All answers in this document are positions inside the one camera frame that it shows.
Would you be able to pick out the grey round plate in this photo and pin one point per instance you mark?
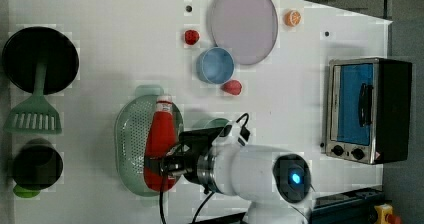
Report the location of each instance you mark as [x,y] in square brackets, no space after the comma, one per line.
[247,28]

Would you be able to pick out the black round pan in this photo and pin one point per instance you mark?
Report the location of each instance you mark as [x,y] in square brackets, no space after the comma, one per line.
[31,46]

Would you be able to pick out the green spatula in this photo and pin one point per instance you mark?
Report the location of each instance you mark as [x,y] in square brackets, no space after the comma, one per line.
[35,115]

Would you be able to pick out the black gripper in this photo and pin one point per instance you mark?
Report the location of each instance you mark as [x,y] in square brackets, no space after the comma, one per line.
[183,157]

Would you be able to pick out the red green strawberry toy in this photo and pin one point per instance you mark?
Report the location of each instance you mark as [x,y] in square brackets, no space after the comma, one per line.
[233,87]

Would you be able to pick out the blue bowl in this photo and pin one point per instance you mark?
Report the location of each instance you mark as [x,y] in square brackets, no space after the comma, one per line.
[215,66]

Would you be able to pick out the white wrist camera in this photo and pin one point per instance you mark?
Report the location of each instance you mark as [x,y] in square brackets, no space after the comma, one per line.
[233,133]

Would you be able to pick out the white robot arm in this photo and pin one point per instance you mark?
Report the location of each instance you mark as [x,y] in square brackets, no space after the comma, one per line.
[276,182]

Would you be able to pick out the black cylinder cup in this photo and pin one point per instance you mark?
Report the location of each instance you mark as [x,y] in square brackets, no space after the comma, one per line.
[37,166]

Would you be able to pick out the red ketchup bottle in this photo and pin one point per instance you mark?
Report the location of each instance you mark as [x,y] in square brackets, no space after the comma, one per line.
[161,137]

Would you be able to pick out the black toaster oven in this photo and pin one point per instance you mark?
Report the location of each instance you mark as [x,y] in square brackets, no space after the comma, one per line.
[368,110]

